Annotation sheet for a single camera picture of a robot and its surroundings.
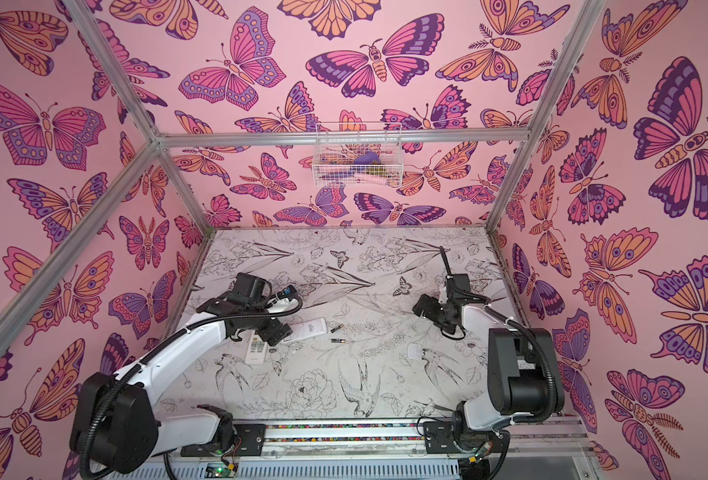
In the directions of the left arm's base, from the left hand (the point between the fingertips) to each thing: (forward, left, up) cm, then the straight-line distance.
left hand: (281, 315), depth 86 cm
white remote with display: (0, -6, -9) cm, 11 cm away
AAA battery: (+1, -15, -9) cm, 18 cm away
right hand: (+5, -43, -7) cm, 44 cm away
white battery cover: (-7, -38, -9) cm, 40 cm away
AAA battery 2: (-4, -16, -9) cm, 18 cm away
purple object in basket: (+44, -25, +23) cm, 55 cm away
